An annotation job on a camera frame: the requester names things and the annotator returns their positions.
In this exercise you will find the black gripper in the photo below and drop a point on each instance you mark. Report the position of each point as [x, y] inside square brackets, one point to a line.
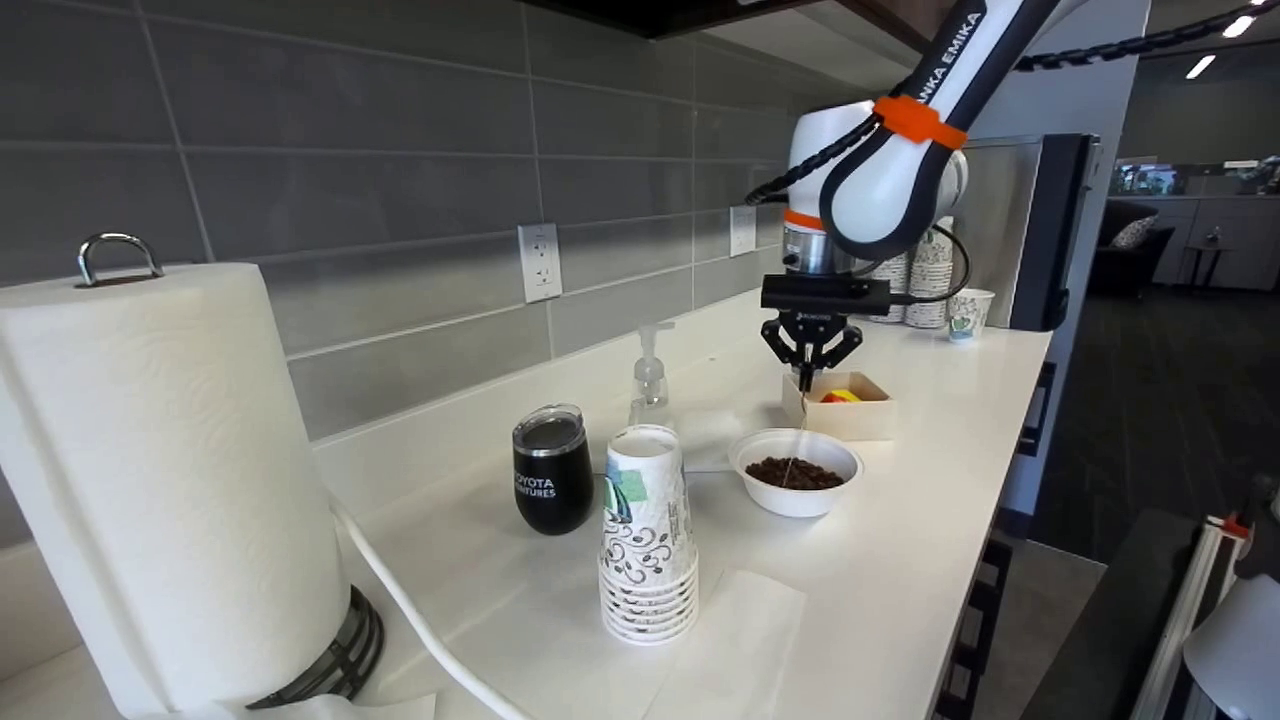
[819, 331]

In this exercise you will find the white round bowl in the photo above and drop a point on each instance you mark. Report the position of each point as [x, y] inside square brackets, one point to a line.
[801, 500]

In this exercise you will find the yellow toy block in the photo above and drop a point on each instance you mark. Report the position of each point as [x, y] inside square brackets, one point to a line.
[844, 392]

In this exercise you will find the light wooden toy box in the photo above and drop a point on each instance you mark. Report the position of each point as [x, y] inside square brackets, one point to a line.
[866, 423]

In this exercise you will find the dark coffee beans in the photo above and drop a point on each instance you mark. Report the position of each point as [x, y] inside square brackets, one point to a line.
[799, 472]

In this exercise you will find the white container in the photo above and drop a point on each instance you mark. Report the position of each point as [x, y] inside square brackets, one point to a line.
[930, 286]

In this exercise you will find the clear soap pump bottle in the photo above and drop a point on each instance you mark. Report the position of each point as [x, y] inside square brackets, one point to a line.
[648, 392]

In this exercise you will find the printed paper cup stack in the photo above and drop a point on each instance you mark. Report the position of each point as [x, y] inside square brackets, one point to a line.
[648, 563]

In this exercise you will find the black stemless tumbler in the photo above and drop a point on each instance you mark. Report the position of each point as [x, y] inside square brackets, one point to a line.
[553, 472]

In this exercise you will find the dark armchair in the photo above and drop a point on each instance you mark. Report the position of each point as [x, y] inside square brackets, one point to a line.
[1125, 261]

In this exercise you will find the white red pole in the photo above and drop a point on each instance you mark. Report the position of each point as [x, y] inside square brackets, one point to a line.
[1195, 600]

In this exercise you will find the ceiling light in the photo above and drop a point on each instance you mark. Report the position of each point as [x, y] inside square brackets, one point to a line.
[1238, 26]
[1202, 64]

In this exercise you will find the white rounded object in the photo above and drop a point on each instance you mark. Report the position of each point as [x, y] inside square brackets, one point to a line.
[1241, 652]

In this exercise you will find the metal paper towel holder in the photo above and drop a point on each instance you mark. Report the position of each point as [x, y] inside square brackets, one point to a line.
[345, 652]

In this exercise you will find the white paper towel roll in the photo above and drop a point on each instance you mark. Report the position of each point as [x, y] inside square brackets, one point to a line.
[163, 483]

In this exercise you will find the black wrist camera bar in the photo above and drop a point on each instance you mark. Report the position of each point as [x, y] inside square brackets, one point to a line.
[824, 292]

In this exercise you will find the white quad wall outlet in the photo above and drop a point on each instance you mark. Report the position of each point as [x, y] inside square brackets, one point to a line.
[743, 231]

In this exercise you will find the white single wall outlet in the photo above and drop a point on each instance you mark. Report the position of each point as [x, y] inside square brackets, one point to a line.
[542, 261]

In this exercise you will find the dark wall cabinet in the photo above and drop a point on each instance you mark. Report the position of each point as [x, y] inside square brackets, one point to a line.
[665, 8]

